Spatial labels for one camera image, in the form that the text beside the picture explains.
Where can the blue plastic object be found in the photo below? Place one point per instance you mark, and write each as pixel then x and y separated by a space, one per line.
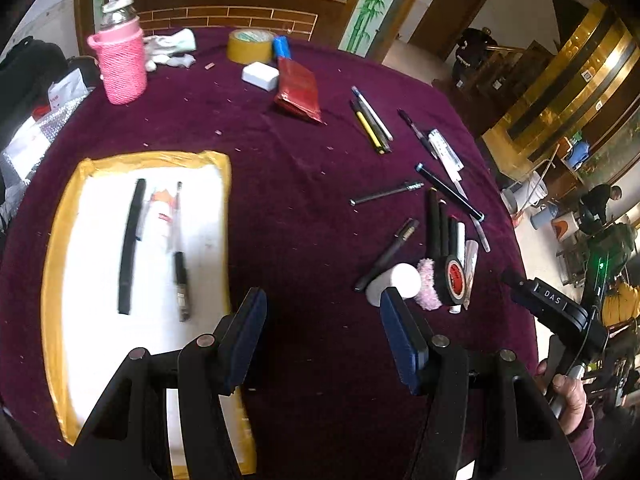
pixel 281 48

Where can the black marker with yellow end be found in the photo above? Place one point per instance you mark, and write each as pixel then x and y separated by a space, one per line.
pixel 432 225

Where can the dark grey metal pen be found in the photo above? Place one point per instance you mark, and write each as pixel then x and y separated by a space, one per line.
pixel 385 194

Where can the slim black pen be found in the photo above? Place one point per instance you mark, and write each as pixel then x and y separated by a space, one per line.
pixel 374 132

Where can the clear transparent pen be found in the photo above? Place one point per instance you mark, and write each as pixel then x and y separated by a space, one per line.
pixel 480 232

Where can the bamboo painted panel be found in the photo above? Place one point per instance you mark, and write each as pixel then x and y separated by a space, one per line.
pixel 370 5

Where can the black pen with clip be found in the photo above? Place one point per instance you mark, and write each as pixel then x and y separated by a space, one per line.
pixel 417 132

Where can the silver glitter bag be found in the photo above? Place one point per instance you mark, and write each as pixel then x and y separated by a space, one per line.
pixel 40 132

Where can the white tube with orange cap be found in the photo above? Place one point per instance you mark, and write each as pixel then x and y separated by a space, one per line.
pixel 161 217

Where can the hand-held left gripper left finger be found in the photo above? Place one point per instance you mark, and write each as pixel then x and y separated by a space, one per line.
pixel 247 340

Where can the white pen with blue cap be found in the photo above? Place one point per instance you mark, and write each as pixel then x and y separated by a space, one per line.
pixel 372 112

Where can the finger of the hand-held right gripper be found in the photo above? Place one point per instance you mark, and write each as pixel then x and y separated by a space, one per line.
pixel 516 284

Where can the clear plastic pen package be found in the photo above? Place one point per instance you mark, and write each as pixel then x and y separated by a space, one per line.
pixel 445 152

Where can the black gel pen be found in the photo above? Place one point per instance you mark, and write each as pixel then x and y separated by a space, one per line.
pixel 180 270

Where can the white plastic bag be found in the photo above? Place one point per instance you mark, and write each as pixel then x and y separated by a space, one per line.
pixel 62 92

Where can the red foil packet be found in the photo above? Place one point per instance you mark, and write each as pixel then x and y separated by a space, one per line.
pixel 298 91

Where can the black flat strip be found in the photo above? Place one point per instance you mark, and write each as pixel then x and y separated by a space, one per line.
pixel 131 245

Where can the clear plastic tube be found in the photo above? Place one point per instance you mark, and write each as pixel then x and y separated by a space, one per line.
pixel 470 270

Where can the wooden counter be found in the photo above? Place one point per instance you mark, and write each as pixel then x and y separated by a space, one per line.
pixel 225 12

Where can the white work glove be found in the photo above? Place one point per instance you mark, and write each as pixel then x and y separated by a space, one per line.
pixel 170 47

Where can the white cylinder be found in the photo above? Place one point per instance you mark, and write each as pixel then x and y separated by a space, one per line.
pixel 395 282

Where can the white bucket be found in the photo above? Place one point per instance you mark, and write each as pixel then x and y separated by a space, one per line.
pixel 530 190

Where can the white tray with yellow tape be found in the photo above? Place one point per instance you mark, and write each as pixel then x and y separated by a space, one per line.
pixel 100 260

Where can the long black pen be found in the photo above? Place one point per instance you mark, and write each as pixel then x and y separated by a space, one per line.
pixel 450 192

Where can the yellow pen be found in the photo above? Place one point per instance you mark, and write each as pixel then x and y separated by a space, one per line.
pixel 366 129

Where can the yellow cloth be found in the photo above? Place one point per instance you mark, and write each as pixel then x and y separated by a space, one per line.
pixel 622 302

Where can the person's right hand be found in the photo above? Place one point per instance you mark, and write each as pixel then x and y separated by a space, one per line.
pixel 570 400

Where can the pink fluffy pompom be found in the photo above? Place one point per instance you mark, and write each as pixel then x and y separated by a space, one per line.
pixel 427 285

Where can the yellow-brown packing tape roll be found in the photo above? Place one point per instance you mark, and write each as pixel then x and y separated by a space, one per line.
pixel 247 50

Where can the person's right forearm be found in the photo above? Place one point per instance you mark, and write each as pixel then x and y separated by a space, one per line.
pixel 586 447

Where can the black pen with grey grip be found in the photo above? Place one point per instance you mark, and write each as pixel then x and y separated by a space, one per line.
pixel 387 252

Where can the orange and white bin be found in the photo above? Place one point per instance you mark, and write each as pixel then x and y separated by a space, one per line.
pixel 565 227

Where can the white paint marker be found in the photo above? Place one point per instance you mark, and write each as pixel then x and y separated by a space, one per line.
pixel 460 240

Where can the brown wooden door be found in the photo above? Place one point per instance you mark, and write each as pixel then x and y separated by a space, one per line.
pixel 450 15

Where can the black electrical tape roll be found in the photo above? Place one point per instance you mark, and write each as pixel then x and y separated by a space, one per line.
pixel 452 282

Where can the black bag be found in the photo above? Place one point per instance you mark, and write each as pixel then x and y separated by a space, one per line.
pixel 27 77

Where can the bottle in pink knit sleeve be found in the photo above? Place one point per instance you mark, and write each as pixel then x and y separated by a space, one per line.
pixel 122 67

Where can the blue bucket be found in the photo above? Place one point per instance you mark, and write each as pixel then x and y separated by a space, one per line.
pixel 545 216

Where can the small white box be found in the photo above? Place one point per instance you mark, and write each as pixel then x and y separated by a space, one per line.
pixel 260 76

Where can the gold reception counter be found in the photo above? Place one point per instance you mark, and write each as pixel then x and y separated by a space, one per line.
pixel 565 100

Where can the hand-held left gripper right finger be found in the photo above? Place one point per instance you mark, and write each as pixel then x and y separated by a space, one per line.
pixel 400 345

